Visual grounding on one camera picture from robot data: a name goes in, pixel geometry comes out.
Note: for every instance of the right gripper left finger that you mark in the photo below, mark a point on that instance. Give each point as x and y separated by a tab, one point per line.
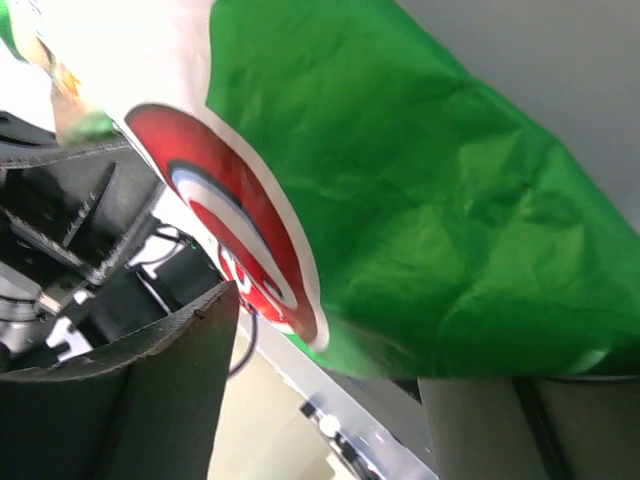
144	407

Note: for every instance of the aluminium rail frame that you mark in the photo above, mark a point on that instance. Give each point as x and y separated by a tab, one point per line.
382	422

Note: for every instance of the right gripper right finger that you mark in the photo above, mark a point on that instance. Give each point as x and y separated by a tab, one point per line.
534	428

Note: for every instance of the green Chuba chips bag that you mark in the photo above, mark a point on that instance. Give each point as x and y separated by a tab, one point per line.
395	215

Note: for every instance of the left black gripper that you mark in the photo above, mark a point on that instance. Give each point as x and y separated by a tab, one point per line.
80	242

